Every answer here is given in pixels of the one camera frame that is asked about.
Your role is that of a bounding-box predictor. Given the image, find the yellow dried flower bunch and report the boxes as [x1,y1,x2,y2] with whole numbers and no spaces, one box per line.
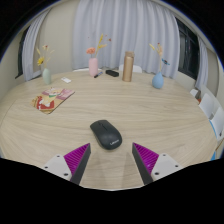
[35,44,55,70]

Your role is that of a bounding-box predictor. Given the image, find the white chair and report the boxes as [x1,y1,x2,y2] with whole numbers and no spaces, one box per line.
[198,93,216,119]
[209,106,224,141]
[118,63,143,74]
[72,67,103,73]

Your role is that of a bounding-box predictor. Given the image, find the small black box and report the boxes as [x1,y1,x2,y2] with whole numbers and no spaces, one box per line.
[105,69,120,78]

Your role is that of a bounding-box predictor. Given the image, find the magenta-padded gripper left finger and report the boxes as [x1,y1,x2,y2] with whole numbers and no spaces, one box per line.
[42,142,92,186]

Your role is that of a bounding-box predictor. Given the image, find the bronze drink bottle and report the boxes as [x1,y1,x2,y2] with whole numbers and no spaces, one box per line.
[121,50,135,83]

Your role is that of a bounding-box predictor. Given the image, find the dried flowers with blue bloom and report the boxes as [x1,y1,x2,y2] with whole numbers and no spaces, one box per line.
[148,42,171,73]

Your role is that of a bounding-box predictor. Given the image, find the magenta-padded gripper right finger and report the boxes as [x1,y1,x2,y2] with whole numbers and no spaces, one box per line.
[131,142,183,186]

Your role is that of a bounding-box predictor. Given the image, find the pink vase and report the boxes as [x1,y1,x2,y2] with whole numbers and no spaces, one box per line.
[88,57,99,78]

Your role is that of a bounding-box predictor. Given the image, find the white remote control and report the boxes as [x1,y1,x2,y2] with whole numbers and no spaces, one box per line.
[60,76,73,84]

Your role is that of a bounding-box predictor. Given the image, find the wide white curtain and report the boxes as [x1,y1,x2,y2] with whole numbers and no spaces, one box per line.
[71,0,181,80]

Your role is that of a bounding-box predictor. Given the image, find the dark window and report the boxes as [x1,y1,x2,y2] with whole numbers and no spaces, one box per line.
[175,18,201,80]
[14,28,29,80]

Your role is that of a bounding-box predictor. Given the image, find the black computer mouse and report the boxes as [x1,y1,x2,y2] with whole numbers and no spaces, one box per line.
[89,119,123,151]

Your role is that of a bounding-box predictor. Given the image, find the pale green vase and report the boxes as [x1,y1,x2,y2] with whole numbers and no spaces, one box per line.
[42,67,53,86]

